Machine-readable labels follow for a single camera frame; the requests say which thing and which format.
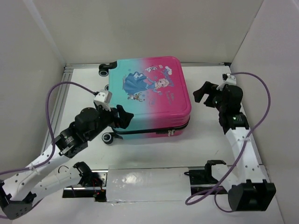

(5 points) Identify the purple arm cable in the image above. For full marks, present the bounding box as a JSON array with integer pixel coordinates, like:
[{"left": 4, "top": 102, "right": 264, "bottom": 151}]
[
  {"left": 185, "top": 72, "right": 271, "bottom": 213},
  {"left": 0, "top": 81, "right": 99, "bottom": 210}
]

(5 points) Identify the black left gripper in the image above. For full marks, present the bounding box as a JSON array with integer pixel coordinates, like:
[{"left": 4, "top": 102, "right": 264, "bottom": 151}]
[{"left": 87, "top": 103, "right": 134, "bottom": 141}]

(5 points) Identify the pink hard-shell suitcase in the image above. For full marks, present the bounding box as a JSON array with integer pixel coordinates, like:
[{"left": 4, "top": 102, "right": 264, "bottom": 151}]
[{"left": 99, "top": 56, "right": 192, "bottom": 144}]

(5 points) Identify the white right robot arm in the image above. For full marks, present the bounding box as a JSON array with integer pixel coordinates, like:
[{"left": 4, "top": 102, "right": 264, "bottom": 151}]
[{"left": 185, "top": 81, "right": 276, "bottom": 212}]

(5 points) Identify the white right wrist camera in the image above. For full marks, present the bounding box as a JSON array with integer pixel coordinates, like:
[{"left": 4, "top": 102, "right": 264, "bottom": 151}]
[{"left": 216, "top": 73, "right": 236, "bottom": 91}]

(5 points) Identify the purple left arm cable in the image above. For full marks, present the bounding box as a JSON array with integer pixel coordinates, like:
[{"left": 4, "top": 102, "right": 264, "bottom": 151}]
[{"left": 0, "top": 81, "right": 99, "bottom": 210}]

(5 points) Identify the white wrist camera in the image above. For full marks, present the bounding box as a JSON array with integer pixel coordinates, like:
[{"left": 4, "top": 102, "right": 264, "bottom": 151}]
[
  {"left": 93, "top": 90, "right": 112, "bottom": 111},
  {"left": 216, "top": 73, "right": 236, "bottom": 91}
]

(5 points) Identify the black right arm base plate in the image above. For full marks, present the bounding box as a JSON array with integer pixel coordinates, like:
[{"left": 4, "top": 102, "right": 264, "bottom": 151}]
[{"left": 184, "top": 160, "right": 226, "bottom": 195}]

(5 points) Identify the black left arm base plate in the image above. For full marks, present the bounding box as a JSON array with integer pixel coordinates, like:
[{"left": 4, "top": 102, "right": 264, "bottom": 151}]
[{"left": 62, "top": 162, "right": 108, "bottom": 203}]

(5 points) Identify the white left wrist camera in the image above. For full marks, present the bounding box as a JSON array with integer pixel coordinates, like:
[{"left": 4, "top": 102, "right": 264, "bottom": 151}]
[{"left": 93, "top": 90, "right": 112, "bottom": 111}]

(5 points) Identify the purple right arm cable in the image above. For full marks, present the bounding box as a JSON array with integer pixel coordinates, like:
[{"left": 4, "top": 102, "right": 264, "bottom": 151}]
[{"left": 185, "top": 72, "right": 271, "bottom": 213}]

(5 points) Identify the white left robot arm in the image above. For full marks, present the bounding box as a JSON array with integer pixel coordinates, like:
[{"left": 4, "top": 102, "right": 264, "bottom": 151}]
[{"left": 0, "top": 105, "right": 134, "bottom": 220}]

